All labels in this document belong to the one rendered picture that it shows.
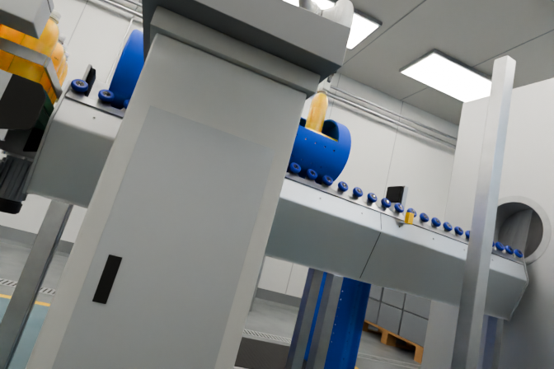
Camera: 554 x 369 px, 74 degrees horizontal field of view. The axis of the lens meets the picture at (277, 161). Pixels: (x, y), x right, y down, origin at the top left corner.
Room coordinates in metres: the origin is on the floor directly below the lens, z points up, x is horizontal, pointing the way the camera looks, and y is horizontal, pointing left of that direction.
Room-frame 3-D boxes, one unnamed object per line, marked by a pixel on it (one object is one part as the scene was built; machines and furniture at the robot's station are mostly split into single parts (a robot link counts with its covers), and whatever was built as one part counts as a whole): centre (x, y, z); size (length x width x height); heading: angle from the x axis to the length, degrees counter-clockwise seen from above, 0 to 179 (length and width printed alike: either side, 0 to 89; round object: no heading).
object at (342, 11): (1.45, -0.10, 1.72); 0.13 x 0.11 x 0.16; 64
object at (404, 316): (4.41, -2.04, 0.59); 1.20 x 0.80 x 1.19; 16
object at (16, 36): (0.95, 0.78, 1.00); 0.07 x 0.07 x 0.19
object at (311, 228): (1.54, -0.31, 0.79); 2.17 x 0.29 x 0.34; 113
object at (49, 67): (1.10, 0.73, 0.96); 0.40 x 0.01 x 0.03; 23
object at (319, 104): (1.45, -0.11, 1.24); 0.07 x 0.07 x 0.19
